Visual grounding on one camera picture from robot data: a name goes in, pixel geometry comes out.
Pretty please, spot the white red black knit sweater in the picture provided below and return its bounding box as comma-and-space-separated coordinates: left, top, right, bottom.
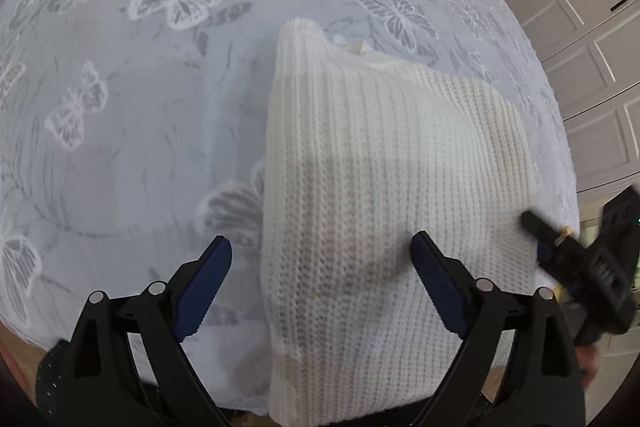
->
260, 19, 536, 426

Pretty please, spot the white panelled wardrobe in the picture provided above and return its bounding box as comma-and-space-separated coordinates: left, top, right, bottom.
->
506, 0, 639, 198

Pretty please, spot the grey butterfly bedspread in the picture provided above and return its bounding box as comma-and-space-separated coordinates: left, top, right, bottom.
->
1, 0, 578, 414

